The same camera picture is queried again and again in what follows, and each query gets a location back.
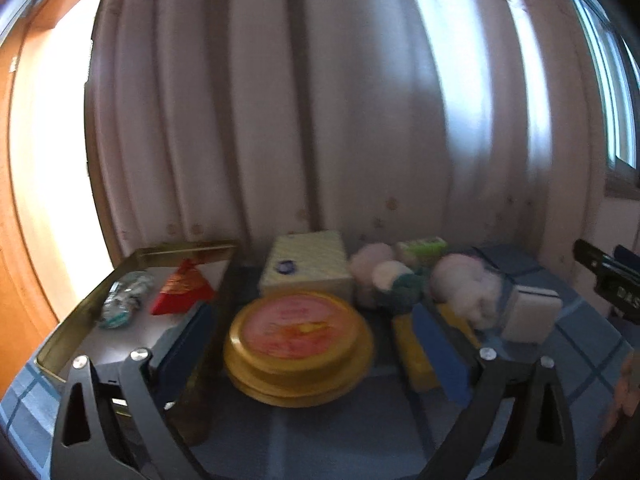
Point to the beige patterned curtain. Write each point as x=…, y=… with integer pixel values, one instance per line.
x=325, y=110

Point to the round yellow tin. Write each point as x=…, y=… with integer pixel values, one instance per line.
x=295, y=345

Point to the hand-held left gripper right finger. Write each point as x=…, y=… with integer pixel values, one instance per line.
x=442, y=355

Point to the blue plaid cloth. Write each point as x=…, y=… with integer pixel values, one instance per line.
x=320, y=440

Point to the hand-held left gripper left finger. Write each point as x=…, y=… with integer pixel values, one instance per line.
x=184, y=352

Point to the red triangular packet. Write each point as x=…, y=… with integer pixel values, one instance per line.
x=182, y=287

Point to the pink plush ball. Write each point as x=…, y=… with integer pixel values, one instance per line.
x=367, y=267

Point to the pale yellow square box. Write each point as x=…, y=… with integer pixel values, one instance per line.
x=307, y=265

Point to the pink white knitted piece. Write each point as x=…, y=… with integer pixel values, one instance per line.
x=467, y=287

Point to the white sponge block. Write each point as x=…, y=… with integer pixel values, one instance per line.
x=530, y=315

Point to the yellow sponge block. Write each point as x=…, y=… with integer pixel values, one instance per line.
x=412, y=355

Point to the light green packet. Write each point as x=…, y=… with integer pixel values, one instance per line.
x=422, y=249

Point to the white green yarn ball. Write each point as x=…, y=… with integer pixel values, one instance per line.
x=402, y=285

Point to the person's right hand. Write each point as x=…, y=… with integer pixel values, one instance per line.
x=622, y=395

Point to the gold rectangular tin tray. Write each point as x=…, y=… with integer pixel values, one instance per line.
x=125, y=320

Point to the silver green foil wrapper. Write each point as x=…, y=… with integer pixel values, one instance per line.
x=125, y=297

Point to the wooden door frame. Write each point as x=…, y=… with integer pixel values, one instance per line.
x=20, y=240

